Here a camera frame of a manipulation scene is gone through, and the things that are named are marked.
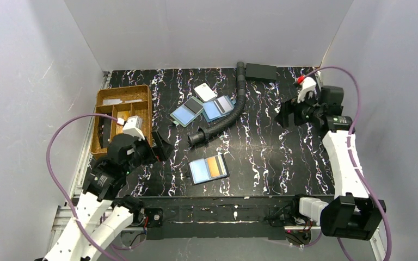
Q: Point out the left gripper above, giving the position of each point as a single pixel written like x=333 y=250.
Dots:
x=154 y=146

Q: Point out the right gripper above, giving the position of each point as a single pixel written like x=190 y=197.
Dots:
x=297 y=113

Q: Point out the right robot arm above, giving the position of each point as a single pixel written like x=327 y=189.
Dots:
x=353 y=213

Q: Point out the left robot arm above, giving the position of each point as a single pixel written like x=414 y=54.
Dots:
x=99 y=216

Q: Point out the green card holder open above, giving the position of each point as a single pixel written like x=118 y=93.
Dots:
x=188 y=112

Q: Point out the gold cards in tray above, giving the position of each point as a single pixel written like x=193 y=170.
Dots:
x=123 y=115

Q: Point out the gold card in holder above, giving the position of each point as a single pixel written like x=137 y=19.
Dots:
x=216 y=166

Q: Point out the black card in tray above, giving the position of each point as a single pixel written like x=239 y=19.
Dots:
x=103 y=131

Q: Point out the blue card holder open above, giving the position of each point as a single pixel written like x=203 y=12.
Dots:
x=218 y=108

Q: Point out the white card in tray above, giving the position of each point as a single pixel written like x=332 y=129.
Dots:
x=117 y=101

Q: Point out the white card case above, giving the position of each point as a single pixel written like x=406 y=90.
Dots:
x=205 y=93

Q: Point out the black box at back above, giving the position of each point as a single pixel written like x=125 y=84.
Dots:
x=258 y=72

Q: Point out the woven wicker tray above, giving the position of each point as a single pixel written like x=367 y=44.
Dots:
x=142 y=109

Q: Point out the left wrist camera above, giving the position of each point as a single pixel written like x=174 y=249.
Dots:
x=130 y=126

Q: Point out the aluminium frame rail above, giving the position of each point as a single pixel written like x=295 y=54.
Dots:
x=219 y=218

